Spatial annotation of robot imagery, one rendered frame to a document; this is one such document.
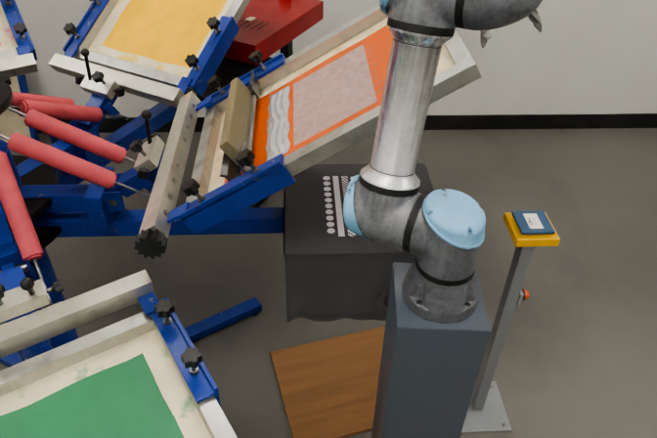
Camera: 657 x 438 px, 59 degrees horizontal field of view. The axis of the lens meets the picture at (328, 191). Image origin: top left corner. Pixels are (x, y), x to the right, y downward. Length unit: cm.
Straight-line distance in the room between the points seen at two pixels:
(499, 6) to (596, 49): 324
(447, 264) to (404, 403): 40
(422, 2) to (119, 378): 101
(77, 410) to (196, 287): 157
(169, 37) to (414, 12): 144
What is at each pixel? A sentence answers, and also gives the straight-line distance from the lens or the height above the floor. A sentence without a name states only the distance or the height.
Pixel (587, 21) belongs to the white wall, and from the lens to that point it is 409.
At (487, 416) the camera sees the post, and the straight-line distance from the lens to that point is 254.
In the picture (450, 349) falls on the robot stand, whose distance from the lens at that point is 122.
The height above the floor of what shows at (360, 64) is 139.
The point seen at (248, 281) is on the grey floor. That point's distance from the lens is 291.
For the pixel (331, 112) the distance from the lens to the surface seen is 151.
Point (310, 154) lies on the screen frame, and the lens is 136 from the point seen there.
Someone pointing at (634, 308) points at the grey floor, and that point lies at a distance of 317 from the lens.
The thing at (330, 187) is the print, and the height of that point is 95.
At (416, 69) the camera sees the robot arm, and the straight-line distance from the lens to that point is 102.
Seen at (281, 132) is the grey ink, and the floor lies 126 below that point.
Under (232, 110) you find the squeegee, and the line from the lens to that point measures 161.
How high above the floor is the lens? 209
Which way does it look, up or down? 37 degrees down
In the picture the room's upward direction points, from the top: 2 degrees clockwise
